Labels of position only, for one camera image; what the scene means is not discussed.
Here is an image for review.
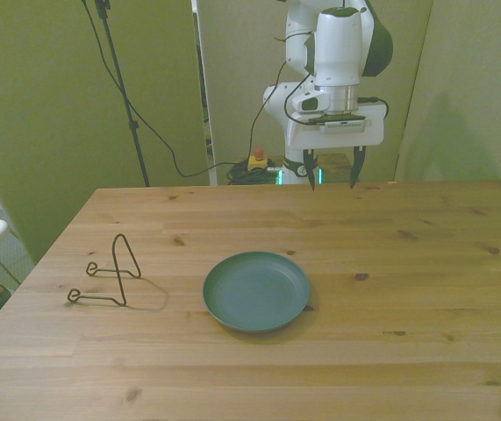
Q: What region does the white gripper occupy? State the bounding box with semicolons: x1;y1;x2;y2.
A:
285;103;386;193

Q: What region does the coiled black cable bundle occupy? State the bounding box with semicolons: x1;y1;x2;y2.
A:
225;159;284;186

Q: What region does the black wire plate stand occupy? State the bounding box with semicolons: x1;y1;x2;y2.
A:
66;232;143;308

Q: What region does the black tripod pole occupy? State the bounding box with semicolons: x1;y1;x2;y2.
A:
94;0;152;189

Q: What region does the yellow emergency stop box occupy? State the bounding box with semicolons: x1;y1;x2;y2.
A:
247;147;269;173

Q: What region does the black cable from tripod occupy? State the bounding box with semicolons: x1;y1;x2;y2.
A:
80;0;252;179

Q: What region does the dark green round plate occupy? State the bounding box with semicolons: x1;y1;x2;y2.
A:
203;251;311;333

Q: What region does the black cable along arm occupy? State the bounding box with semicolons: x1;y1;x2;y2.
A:
247;29;318;161

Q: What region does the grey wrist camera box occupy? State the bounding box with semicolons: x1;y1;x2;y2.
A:
305;112;372;134

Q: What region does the beige partition panel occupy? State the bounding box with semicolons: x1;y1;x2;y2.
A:
0;0;211;265
196;0;434;186

